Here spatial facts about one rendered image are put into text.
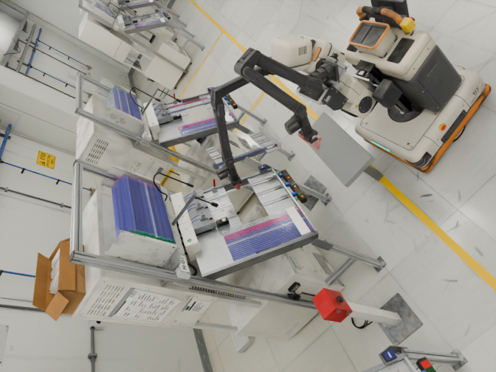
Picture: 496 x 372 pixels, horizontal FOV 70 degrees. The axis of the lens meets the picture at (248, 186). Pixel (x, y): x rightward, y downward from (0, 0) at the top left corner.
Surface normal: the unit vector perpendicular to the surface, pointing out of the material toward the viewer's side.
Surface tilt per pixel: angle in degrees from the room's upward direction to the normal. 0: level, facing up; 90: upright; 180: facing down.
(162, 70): 90
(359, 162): 0
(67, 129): 90
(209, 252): 44
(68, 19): 90
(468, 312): 0
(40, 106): 90
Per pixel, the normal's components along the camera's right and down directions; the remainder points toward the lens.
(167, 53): 0.34, 0.59
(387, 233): -0.73, -0.32
